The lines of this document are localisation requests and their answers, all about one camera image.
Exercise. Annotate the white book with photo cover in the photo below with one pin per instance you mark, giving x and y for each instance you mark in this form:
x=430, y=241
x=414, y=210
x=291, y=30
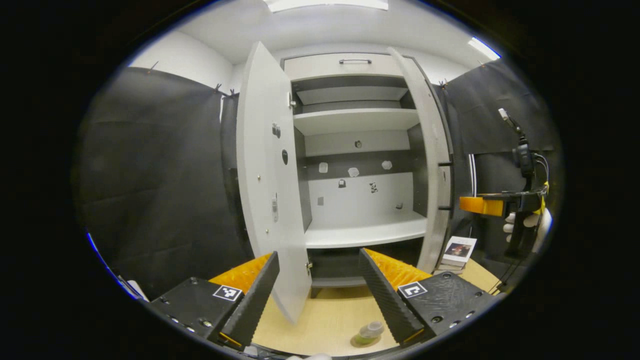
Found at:
x=459, y=250

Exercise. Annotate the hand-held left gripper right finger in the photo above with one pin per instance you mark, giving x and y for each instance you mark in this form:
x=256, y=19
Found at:
x=387, y=300

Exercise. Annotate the white cabinet drawer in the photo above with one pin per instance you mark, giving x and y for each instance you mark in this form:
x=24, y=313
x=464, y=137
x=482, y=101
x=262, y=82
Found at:
x=320, y=67

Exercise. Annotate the green label plastic bottle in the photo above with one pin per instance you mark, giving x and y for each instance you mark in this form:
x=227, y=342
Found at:
x=372, y=329

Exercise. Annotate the white cabinet door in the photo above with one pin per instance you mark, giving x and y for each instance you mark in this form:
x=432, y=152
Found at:
x=260, y=165
x=435, y=150

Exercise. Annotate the white and grey cabinet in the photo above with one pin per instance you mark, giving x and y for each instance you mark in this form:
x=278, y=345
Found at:
x=360, y=120

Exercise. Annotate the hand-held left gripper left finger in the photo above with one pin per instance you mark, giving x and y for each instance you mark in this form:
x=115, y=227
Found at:
x=257, y=300

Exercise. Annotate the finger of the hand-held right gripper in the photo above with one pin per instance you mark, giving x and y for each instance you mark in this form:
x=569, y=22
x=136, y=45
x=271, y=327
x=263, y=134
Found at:
x=480, y=206

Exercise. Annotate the ceiling light panel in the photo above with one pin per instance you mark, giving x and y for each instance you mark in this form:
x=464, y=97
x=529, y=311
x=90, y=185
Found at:
x=325, y=4
x=484, y=48

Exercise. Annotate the plain white book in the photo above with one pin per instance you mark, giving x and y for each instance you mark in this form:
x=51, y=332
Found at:
x=447, y=270

